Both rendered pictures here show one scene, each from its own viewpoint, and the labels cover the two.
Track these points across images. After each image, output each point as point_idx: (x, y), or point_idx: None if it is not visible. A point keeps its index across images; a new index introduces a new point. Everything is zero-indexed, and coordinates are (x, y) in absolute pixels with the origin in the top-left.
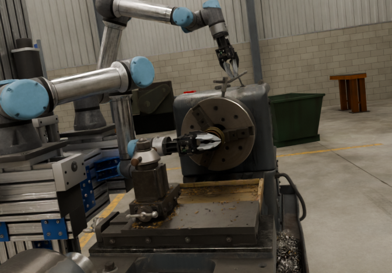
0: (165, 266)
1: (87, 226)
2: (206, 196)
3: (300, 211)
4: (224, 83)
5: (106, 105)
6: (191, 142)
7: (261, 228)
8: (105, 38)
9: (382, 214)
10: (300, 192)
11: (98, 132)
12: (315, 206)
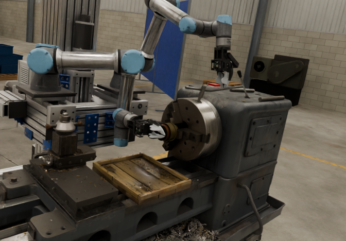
0: (41, 197)
1: (155, 154)
2: (141, 171)
3: (324, 234)
4: (201, 91)
5: (243, 64)
6: (141, 127)
7: (99, 208)
8: (151, 24)
9: None
10: (345, 218)
11: (116, 93)
12: (345, 238)
